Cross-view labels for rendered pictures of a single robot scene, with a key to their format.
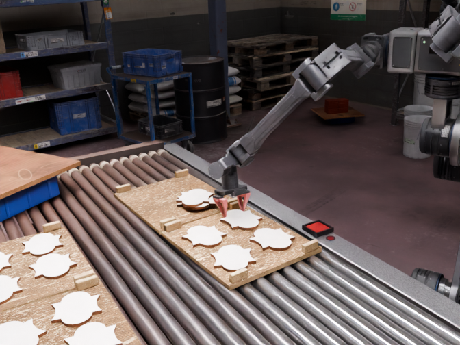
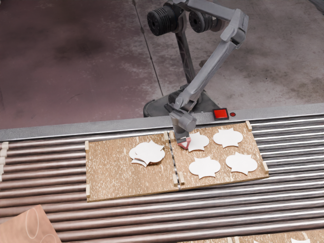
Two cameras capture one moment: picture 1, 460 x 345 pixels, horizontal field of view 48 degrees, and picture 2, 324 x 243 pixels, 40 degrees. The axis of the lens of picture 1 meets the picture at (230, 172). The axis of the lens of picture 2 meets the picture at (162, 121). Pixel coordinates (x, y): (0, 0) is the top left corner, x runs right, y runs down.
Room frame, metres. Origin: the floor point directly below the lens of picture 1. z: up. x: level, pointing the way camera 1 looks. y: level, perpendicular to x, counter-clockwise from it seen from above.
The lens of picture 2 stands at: (1.10, 1.33, 2.55)
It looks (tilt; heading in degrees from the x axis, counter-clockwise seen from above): 45 degrees down; 297
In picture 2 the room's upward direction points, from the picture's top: 2 degrees counter-clockwise
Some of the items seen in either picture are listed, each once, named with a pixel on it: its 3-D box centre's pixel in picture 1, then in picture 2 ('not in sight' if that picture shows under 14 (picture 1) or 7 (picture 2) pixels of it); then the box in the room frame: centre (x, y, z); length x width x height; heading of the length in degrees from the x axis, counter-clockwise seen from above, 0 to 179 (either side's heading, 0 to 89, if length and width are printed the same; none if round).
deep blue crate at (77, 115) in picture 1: (74, 112); not in sight; (5.83, 1.77, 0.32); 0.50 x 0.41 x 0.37; 123
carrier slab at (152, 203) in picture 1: (176, 200); (129, 165); (1.84, 0.21, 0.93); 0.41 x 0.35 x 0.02; 33
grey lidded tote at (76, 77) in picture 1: (75, 74); not in sight; (5.83, 1.69, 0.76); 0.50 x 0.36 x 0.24; 133
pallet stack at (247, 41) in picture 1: (270, 70); not in sight; (7.46, -0.64, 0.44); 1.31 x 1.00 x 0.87; 127
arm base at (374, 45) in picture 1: (369, 53); not in sight; (1.92, -0.53, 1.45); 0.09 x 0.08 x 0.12; 57
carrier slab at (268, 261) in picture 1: (238, 241); (216, 154); (1.49, -0.02, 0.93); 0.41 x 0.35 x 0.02; 33
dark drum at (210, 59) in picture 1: (200, 98); not in sight; (5.74, 0.30, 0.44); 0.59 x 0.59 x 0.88
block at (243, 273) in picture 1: (239, 275); (264, 167); (1.25, -0.01, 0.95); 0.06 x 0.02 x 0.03; 123
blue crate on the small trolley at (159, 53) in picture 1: (152, 62); not in sight; (5.18, 0.72, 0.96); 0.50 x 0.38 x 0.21; 51
